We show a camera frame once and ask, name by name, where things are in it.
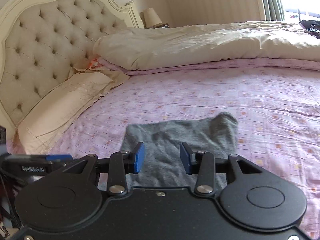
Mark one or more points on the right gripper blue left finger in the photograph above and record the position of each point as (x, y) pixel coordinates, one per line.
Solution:
(121, 164)

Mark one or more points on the left grey-green curtain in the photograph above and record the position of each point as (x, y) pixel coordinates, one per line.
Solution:
(273, 10)

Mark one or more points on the cream pillow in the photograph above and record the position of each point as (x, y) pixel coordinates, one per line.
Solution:
(51, 117)

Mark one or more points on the pink patterned bed sheet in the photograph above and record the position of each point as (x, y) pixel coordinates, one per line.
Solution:
(276, 105)

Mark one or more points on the grey argyle knit sweater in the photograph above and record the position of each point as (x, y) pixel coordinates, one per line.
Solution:
(162, 166)

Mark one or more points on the cream tufted headboard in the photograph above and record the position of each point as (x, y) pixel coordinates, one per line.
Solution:
(43, 41)

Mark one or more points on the cream bedside lamp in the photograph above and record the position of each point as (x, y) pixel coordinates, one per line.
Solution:
(151, 18)

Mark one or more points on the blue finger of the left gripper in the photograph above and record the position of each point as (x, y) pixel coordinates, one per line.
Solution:
(54, 157)

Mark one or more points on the cream folded duvet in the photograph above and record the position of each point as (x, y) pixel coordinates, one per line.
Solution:
(145, 49)

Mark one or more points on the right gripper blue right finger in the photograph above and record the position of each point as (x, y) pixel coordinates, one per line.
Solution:
(202, 164)

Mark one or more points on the dark clothes pile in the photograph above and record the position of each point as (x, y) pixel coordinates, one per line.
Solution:
(311, 27)

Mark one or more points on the orange item by pillow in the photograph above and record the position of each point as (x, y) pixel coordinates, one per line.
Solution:
(95, 64)

